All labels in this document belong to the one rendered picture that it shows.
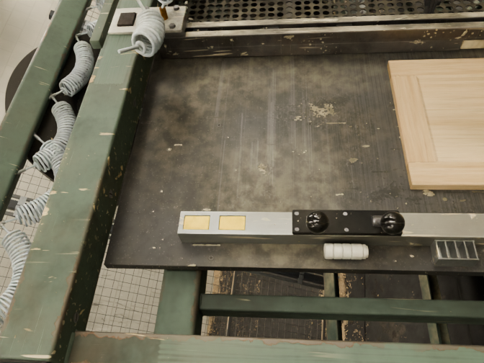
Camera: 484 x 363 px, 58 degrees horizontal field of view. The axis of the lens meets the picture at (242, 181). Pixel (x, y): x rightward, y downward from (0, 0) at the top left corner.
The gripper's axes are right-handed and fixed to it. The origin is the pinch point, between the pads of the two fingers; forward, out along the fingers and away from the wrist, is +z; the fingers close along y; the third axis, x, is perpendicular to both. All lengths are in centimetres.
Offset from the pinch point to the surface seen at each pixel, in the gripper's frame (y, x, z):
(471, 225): 2, 60, 4
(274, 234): 38, 62, 4
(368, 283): -19, -8, 217
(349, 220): 24, 60, 3
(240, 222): 45, 60, 4
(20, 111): 122, 7, 29
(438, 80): -0.1, 19.5, 6.8
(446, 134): 1.3, 36.2, 6.7
